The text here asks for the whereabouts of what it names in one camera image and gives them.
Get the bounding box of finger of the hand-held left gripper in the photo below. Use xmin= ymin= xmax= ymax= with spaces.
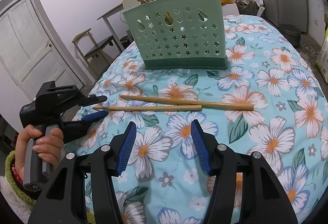
xmin=61 ymin=111 xmax=109 ymax=143
xmin=77 ymin=94 xmax=108 ymax=107

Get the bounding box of black rice cooker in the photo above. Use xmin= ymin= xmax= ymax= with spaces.
xmin=279 ymin=23 xmax=302 ymax=47

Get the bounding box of floral light blue blanket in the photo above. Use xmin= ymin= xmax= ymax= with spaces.
xmin=63 ymin=14 xmax=328 ymax=224

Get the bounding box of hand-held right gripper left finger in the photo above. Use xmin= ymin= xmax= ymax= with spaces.
xmin=28 ymin=121 xmax=137 ymax=224

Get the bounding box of person's left hand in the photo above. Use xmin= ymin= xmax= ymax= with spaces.
xmin=15 ymin=125 xmax=64 ymax=166

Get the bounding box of dark stool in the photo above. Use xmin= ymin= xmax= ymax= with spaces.
xmin=120 ymin=35 xmax=134 ymax=47

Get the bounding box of wooden chair with dark seat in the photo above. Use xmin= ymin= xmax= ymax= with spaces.
xmin=72 ymin=28 xmax=117 ymax=78

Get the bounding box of white plastic ladle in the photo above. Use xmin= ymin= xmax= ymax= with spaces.
xmin=122 ymin=0 xmax=140 ymax=10

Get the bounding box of green plastic utensil holder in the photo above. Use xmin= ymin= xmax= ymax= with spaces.
xmin=122 ymin=0 xmax=228 ymax=70

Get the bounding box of white and green rice bag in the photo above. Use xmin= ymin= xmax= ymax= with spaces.
xmin=315 ymin=29 xmax=328 ymax=76

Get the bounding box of grey wooden table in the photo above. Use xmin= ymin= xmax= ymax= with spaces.
xmin=97 ymin=0 xmax=208 ymax=54

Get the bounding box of red bead bracelet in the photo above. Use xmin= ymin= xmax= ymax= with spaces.
xmin=11 ymin=161 xmax=25 ymax=185

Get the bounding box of white panel door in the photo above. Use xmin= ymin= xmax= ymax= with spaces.
xmin=0 ymin=0 xmax=86 ymax=112

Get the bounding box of dark green bag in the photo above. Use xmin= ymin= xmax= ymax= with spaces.
xmin=236 ymin=0 xmax=259 ymax=16

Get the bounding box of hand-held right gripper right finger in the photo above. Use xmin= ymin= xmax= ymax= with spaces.
xmin=191 ymin=119 xmax=299 ymax=224

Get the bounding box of green shaggy rug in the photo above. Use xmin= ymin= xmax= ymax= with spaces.
xmin=5 ymin=151 xmax=36 ymax=206

